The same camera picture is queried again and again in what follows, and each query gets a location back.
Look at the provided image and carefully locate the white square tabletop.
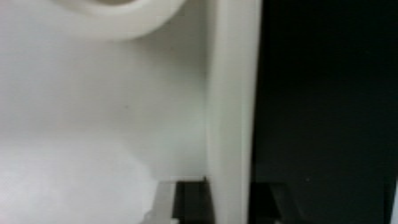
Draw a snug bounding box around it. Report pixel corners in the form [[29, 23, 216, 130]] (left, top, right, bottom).
[[0, 0, 262, 224]]

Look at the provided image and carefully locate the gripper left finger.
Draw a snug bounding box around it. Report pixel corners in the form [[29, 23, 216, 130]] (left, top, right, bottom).
[[173, 179, 216, 224]]

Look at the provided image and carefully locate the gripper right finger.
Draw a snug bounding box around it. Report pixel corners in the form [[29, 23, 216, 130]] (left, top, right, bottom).
[[250, 182, 301, 224]]

